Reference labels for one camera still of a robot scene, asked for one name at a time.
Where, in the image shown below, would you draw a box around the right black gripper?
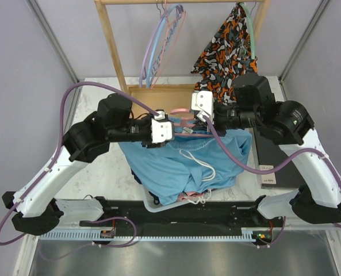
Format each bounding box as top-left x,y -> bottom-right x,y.
193,103 -> 260,137

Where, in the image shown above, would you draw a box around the thick pink hanger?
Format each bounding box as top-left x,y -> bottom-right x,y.
170,108 -> 212,137

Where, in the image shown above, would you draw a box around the light blue shorts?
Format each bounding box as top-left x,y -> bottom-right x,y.
119,136 -> 243,205

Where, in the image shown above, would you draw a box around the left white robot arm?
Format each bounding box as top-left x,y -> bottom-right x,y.
2,93 -> 174,236

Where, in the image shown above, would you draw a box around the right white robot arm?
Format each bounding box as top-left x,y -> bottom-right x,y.
191,73 -> 341,227

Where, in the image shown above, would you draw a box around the orange camouflage shorts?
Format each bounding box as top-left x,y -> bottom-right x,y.
191,3 -> 258,105

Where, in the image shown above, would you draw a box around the purple hanger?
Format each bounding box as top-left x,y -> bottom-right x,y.
139,3 -> 182,89

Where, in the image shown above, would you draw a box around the thin pink hanger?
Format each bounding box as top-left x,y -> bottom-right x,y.
146,3 -> 186,88

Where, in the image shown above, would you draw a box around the green hanger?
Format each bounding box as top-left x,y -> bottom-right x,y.
239,2 -> 256,59

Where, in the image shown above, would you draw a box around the wooden clothes rack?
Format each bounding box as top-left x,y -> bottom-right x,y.
95,1 -> 270,112

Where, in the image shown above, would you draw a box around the black notebook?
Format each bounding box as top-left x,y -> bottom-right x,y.
253,126 -> 305,189

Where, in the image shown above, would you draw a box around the white laundry basket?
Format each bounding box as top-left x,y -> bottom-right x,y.
143,187 -> 231,213

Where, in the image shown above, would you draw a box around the pink patterned garment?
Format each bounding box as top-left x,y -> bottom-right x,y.
178,190 -> 212,205

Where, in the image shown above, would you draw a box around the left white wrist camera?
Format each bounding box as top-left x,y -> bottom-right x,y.
151,110 -> 175,144

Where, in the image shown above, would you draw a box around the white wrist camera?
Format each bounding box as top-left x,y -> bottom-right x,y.
190,91 -> 214,123
151,110 -> 175,144

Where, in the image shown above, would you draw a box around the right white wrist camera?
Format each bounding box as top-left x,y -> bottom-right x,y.
190,91 -> 214,123

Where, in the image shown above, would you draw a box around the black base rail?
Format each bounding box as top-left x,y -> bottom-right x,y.
79,200 -> 283,236

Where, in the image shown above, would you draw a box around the blue cable duct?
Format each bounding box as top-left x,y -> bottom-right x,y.
39,228 -> 256,242

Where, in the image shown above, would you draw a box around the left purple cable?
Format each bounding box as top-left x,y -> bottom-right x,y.
0,81 -> 164,247

